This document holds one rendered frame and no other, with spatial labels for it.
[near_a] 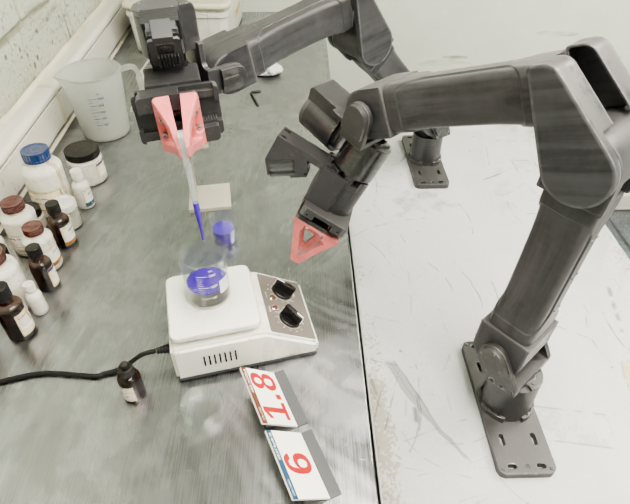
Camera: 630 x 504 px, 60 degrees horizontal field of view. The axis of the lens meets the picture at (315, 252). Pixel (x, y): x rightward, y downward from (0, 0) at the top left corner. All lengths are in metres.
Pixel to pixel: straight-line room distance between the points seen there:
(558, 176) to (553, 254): 0.10
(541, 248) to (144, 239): 0.69
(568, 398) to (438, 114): 0.44
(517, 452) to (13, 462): 0.61
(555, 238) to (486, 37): 1.72
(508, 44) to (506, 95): 1.74
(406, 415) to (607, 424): 0.26
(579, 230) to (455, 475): 0.34
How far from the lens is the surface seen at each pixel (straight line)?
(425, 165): 1.18
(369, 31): 0.89
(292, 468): 0.67
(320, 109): 0.71
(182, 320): 0.74
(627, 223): 2.84
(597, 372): 0.87
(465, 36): 2.21
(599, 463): 0.79
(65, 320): 0.92
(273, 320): 0.76
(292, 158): 0.70
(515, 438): 0.75
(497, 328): 0.66
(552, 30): 2.31
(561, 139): 0.49
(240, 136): 1.29
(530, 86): 0.49
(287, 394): 0.75
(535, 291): 0.61
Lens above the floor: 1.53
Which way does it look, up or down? 42 degrees down
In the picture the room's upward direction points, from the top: straight up
